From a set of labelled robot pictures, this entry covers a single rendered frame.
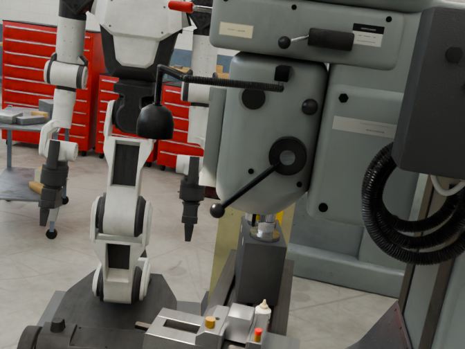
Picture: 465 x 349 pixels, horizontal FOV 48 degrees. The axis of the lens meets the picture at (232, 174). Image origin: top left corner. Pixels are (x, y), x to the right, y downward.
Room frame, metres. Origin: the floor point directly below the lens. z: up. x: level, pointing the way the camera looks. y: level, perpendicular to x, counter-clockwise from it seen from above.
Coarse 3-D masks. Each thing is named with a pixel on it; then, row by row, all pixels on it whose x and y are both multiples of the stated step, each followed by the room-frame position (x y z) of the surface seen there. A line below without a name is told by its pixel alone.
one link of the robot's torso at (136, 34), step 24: (96, 0) 1.73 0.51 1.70; (120, 0) 1.67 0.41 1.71; (144, 0) 1.68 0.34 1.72; (168, 0) 1.70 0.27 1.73; (120, 24) 1.67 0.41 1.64; (144, 24) 1.68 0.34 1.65; (168, 24) 1.69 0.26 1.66; (120, 48) 1.68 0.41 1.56; (144, 48) 1.69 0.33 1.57; (168, 48) 1.73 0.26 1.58; (120, 72) 1.71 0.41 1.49; (144, 72) 1.71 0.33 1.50
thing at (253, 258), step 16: (256, 224) 1.46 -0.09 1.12; (240, 240) 1.48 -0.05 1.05; (256, 240) 1.36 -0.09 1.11; (272, 240) 1.36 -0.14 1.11; (240, 256) 1.41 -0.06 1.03; (256, 256) 1.34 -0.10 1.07; (272, 256) 1.34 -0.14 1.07; (240, 272) 1.34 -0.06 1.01; (256, 272) 1.34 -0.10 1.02; (272, 272) 1.34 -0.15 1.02; (240, 288) 1.34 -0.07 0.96; (256, 288) 1.34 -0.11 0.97; (272, 288) 1.34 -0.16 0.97; (272, 304) 1.34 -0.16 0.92
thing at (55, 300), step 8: (56, 296) 2.10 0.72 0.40; (48, 304) 2.03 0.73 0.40; (56, 304) 2.04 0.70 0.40; (184, 304) 2.19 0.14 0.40; (192, 304) 2.20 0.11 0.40; (200, 304) 2.21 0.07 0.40; (48, 312) 1.97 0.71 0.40; (192, 312) 2.12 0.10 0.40; (200, 312) 2.13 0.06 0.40; (40, 320) 1.90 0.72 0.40; (48, 320) 1.91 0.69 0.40
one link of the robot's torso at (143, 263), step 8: (136, 264) 1.90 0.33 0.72; (144, 264) 1.90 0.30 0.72; (96, 272) 1.78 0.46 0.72; (144, 272) 1.80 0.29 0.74; (96, 280) 1.73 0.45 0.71; (144, 280) 1.76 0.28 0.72; (96, 288) 1.73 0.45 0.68; (144, 288) 1.76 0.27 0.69; (96, 296) 1.75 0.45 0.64; (144, 296) 1.78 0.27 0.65
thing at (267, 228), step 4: (268, 220) 1.38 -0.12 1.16; (272, 220) 1.38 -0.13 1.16; (260, 224) 1.39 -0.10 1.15; (264, 224) 1.38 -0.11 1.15; (268, 224) 1.38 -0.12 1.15; (272, 224) 1.38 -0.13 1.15; (260, 228) 1.39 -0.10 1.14; (264, 228) 1.38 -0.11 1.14; (268, 228) 1.38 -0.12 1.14; (272, 228) 1.39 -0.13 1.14; (260, 232) 1.38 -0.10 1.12; (264, 232) 1.38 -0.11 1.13; (268, 232) 1.38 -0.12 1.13; (272, 232) 1.39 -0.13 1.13
